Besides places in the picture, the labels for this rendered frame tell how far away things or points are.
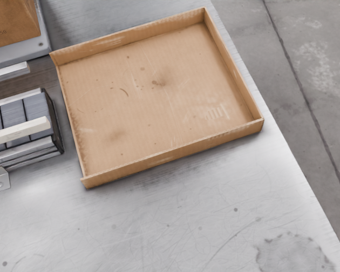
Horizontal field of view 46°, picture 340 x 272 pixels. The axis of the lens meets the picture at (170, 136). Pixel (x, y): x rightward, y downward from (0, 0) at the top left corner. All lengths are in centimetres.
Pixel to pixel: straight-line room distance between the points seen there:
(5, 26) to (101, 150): 29
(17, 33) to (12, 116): 18
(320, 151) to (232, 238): 107
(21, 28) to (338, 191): 121
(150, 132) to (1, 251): 29
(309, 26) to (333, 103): 41
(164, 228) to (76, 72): 33
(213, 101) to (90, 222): 29
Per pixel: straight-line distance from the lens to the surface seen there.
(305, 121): 169
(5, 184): 70
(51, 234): 65
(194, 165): 64
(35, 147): 66
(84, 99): 73
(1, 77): 65
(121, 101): 71
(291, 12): 203
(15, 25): 80
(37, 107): 69
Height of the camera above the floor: 142
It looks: 63 degrees down
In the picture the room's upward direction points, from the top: 8 degrees counter-clockwise
